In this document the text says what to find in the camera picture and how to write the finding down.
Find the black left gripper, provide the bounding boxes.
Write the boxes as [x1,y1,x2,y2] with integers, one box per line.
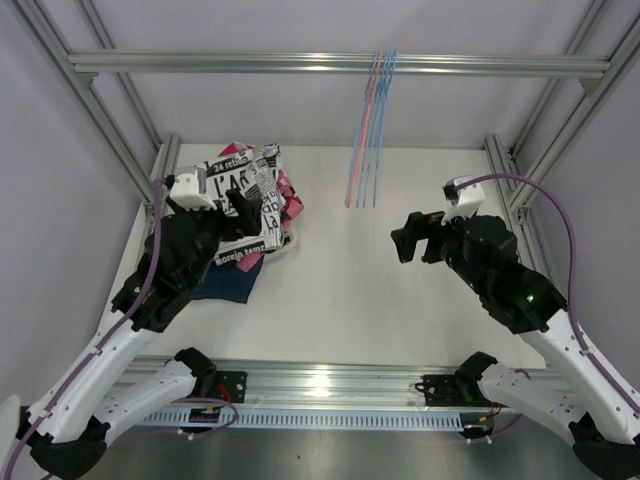
[167,188,261,286]

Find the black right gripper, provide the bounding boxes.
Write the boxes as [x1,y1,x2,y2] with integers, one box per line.
[390,203,488,295]

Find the white newspaper print trousers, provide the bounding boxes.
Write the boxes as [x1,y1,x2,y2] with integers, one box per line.
[203,143,285,266]

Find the dark blue denim trousers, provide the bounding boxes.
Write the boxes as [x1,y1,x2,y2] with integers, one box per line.
[192,260,263,305]

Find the pink camouflage trousers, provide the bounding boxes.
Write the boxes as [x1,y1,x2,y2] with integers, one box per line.
[236,156,304,273]

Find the pink wire hanger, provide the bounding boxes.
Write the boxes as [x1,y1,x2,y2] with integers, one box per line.
[345,49,387,207]

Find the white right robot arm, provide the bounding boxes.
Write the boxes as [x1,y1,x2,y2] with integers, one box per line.
[391,212,639,479]

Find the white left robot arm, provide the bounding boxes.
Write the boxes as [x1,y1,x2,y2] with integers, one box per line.
[16,186,262,479]

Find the white plastic basket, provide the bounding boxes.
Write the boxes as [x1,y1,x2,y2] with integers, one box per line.
[264,225,299,262]

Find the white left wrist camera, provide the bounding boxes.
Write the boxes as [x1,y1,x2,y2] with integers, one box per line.
[166,166,216,210]

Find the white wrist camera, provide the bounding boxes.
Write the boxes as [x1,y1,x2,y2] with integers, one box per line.
[441,176,486,225]
[166,166,216,210]

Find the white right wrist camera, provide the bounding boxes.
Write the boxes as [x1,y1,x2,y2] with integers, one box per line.
[441,176,486,225]

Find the front aluminium mounting rail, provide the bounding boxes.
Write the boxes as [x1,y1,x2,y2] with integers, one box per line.
[64,362,612,414]

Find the aluminium hanging rail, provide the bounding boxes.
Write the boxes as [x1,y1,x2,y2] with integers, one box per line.
[68,49,612,80]

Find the slotted cable duct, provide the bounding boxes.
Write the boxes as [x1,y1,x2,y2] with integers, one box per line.
[139,405,463,432]

